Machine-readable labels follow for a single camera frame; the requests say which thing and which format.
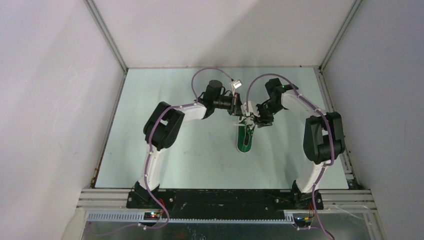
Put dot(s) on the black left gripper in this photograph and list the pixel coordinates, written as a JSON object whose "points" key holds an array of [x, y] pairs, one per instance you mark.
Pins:
{"points": [[236, 108]]}

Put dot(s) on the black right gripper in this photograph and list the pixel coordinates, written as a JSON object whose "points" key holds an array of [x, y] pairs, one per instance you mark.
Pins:
{"points": [[262, 121]]}

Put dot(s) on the green canvas sneaker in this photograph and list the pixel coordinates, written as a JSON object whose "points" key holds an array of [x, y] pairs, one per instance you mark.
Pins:
{"points": [[244, 140]]}

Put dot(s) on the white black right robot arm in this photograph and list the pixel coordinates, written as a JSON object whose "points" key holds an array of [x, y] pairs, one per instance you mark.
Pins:
{"points": [[323, 138]]}

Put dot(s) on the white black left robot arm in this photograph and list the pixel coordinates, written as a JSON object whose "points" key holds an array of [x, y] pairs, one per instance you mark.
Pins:
{"points": [[163, 127]]}

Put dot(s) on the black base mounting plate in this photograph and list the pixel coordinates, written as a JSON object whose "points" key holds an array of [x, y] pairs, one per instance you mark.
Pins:
{"points": [[226, 204]]}

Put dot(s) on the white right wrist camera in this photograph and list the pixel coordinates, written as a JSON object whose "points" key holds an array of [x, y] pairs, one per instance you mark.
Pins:
{"points": [[251, 112]]}

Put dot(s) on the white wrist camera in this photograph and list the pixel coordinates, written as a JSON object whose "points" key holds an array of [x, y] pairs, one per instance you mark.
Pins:
{"points": [[251, 112], [236, 84]]}

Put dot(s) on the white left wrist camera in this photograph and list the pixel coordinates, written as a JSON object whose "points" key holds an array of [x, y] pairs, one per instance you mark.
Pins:
{"points": [[236, 84]]}

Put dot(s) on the aluminium frame rail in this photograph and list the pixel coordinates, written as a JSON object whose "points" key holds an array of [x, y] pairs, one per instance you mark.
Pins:
{"points": [[336, 198]]}

